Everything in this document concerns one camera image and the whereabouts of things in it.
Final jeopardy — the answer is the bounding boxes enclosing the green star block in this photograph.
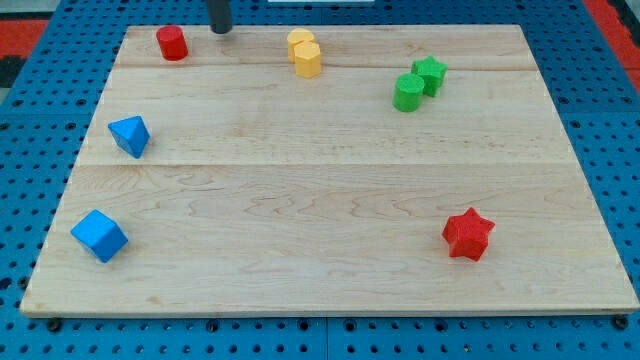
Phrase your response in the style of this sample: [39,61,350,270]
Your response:
[411,56,448,97]

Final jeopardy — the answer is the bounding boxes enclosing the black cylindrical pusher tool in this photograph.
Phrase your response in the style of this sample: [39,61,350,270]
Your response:
[205,0,233,34]

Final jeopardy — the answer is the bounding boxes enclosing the yellow hexagon block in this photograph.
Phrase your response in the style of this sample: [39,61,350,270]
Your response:
[294,42,322,78]

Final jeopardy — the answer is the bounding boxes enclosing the green cylinder block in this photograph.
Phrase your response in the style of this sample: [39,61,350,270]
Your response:
[392,73,425,112]

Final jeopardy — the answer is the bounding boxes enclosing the blue cube block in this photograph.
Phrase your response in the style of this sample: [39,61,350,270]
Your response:
[71,209,128,263]

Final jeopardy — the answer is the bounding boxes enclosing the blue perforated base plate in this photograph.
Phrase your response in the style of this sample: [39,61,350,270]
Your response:
[1,1,639,359]

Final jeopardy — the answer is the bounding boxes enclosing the blue triangle block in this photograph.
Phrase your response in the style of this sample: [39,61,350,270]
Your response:
[108,116,150,158]

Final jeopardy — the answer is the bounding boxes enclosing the yellow cylinder block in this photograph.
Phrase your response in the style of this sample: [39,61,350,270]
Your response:
[286,28,316,63]

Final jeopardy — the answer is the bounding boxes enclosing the wooden board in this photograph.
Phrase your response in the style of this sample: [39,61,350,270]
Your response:
[20,25,639,319]

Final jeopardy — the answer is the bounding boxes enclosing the red star block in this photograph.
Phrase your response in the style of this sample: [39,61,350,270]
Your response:
[442,207,495,261]

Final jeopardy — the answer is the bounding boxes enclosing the red cylinder block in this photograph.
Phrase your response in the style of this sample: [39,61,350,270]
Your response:
[156,25,188,61]

